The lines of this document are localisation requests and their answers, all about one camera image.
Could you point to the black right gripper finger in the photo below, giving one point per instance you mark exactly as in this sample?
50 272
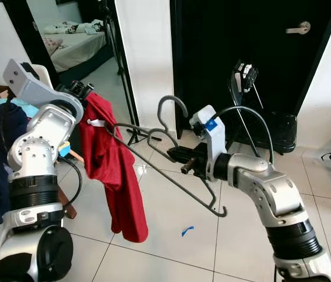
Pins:
186 164
181 152

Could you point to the grey clothes hanger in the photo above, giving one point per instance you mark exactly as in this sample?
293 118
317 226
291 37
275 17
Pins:
174 97

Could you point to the red garment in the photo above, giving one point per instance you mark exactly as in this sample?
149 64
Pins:
118 170

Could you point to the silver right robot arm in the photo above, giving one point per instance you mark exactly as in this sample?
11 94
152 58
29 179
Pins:
271 194

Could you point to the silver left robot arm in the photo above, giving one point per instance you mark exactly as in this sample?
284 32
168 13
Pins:
33 158

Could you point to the white plastic chair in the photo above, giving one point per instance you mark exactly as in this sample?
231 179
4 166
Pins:
46 75

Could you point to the bed with white sheet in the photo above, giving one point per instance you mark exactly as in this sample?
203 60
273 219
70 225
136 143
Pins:
77 50

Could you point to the blue tape scrap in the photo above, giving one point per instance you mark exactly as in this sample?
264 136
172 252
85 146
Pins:
187 231

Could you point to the black folding chair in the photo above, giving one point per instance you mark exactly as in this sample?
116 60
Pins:
277 129

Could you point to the black and white device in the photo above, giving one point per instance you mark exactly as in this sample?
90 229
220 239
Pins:
246 75

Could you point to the black door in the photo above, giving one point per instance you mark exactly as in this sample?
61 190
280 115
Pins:
247 35

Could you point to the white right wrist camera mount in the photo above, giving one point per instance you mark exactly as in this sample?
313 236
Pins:
216 147

